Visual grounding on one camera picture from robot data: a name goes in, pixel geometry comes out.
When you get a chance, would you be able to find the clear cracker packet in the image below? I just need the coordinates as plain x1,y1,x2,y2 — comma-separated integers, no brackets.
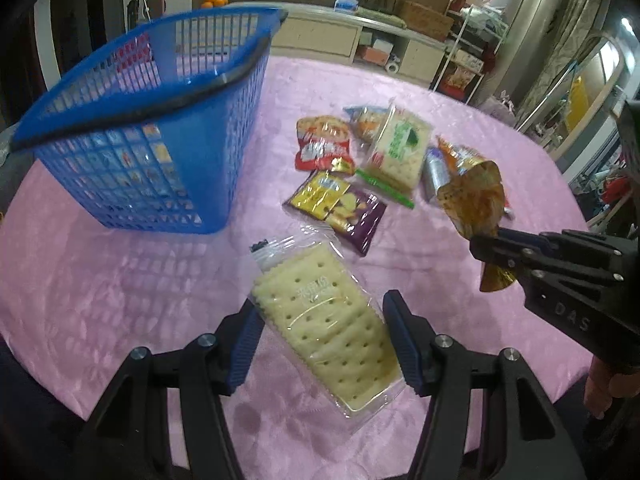
250,225,407,436

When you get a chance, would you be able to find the white wire rack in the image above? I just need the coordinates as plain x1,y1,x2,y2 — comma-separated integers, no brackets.
430,5,508,103

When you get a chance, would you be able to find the orange striped snack packet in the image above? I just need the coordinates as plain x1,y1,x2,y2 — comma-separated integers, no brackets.
435,135,488,178

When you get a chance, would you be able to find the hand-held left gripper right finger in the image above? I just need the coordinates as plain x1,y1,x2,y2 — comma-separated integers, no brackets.
382,289,589,480

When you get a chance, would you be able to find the purple snack packet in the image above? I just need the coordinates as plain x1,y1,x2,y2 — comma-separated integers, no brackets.
325,185,390,257

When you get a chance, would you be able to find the blue plastic basket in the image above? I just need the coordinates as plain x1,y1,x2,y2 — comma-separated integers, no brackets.
10,1,290,236

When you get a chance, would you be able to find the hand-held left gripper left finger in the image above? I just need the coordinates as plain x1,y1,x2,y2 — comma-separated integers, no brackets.
75,297,267,480

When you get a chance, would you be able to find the pink quilted cover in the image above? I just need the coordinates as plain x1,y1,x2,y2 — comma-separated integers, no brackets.
0,55,601,480

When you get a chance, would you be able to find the person's right hand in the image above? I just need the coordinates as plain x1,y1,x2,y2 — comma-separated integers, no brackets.
582,355,640,422

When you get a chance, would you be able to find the pink bag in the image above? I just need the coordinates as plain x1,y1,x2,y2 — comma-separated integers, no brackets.
480,95,518,126

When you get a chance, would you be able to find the yellow snack packet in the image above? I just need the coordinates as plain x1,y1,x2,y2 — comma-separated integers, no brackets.
283,170,351,221

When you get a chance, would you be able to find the green folded cloth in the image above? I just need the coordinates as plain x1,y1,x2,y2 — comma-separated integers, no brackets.
356,6,406,28

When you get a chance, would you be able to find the patterned curtain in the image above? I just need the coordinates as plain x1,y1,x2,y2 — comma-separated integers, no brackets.
520,0,608,126

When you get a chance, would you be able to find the blue orange snack packet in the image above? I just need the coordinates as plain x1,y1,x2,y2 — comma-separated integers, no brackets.
344,105,391,143

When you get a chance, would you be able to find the wooden framed mirror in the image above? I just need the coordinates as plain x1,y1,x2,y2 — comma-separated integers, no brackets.
515,30,632,161

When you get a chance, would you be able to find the brown cardboard box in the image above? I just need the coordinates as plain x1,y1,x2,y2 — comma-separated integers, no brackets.
400,1,455,41

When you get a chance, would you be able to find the orange snack bag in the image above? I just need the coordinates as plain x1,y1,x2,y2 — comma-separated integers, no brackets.
442,67,476,93

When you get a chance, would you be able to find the red snack packet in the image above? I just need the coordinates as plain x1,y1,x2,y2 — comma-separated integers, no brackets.
294,116,357,176

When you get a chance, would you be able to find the green candy stick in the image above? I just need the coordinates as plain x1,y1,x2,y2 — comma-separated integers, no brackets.
356,169,417,209

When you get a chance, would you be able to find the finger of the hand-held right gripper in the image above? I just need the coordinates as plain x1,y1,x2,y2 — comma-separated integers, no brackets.
469,234,624,307
492,226,627,262

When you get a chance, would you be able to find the grey printed cloth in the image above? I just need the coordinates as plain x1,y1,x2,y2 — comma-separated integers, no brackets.
0,125,37,196

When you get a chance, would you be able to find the cream tv cabinet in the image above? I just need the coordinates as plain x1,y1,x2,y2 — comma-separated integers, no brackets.
225,2,451,83

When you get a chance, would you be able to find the brown snack packet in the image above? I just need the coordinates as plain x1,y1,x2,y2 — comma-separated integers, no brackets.
437,160,516,293

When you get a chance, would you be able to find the green label cracker packet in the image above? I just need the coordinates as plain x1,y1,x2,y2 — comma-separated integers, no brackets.
361,105,434,196

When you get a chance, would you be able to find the blue candy tube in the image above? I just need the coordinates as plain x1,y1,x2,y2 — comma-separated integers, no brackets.
422,146,452,204

